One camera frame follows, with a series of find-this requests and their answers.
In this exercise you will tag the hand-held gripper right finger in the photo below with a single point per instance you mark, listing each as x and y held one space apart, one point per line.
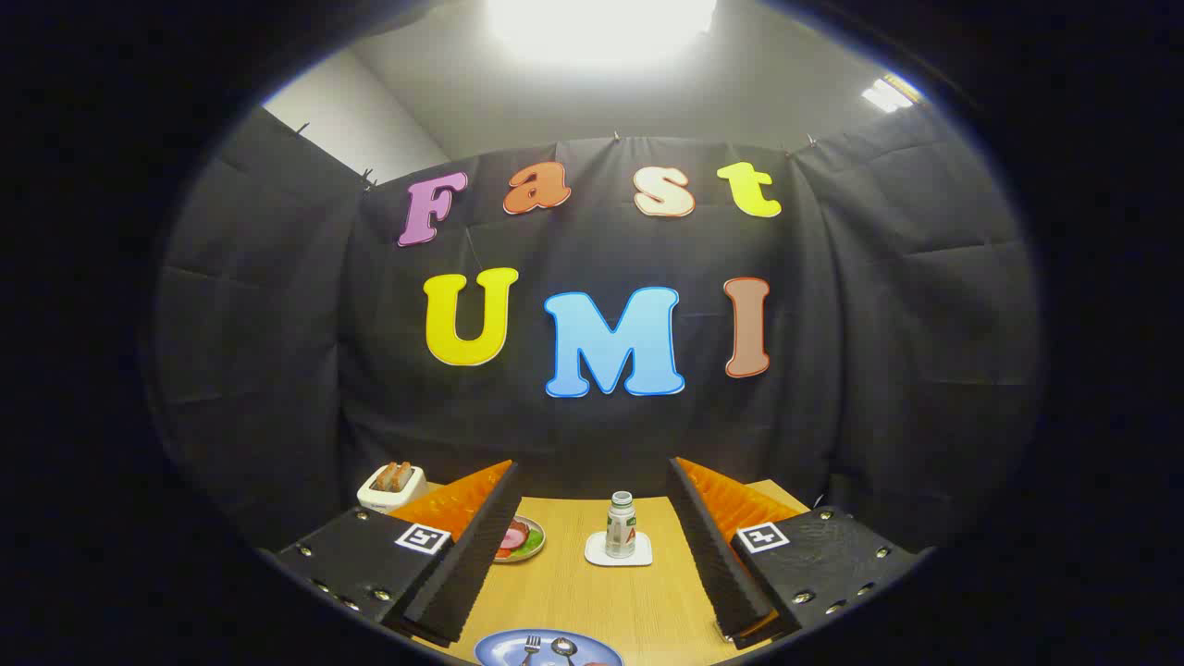
717 564

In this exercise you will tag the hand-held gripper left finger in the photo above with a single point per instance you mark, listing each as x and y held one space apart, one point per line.
472 564

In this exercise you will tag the pink ham slice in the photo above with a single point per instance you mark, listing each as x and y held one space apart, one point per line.
511 538

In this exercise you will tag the oval plate of food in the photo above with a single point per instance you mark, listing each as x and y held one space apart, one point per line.
529 546

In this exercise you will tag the blue round plate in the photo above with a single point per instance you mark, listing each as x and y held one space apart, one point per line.
499 650

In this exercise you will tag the white drink bottle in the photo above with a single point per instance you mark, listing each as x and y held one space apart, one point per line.
620 536

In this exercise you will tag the white toaster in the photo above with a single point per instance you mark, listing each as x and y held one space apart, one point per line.
388 498

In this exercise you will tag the brown toast slice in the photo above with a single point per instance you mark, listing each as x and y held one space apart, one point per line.
404 474
387 477

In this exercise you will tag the white square coaster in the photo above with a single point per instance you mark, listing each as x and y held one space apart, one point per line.
597 553

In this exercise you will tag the small ceiling light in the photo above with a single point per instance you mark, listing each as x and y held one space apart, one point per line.
888 94

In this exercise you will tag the large ceiling light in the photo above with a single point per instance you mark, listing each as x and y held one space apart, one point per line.
601 28

